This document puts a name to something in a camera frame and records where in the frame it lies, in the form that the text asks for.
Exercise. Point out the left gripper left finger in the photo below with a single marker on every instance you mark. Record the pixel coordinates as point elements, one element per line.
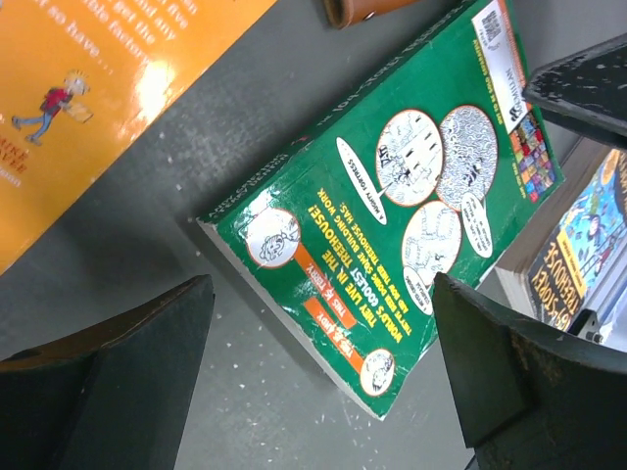
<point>114,395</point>

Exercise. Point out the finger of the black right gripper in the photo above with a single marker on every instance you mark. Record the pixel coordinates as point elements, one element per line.
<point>585,92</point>

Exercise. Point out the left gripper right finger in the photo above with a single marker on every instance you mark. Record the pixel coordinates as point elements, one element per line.
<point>529,396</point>

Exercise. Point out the black yellow treehouse book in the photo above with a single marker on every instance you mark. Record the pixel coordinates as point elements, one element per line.
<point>558,269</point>

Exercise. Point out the green coin book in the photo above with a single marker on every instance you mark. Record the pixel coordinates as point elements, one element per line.
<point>433,165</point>

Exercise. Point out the brown leather wallet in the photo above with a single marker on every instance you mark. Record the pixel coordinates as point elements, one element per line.
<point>344,13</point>

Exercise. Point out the orange paperback book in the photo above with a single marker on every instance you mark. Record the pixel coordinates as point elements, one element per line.
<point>81,80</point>

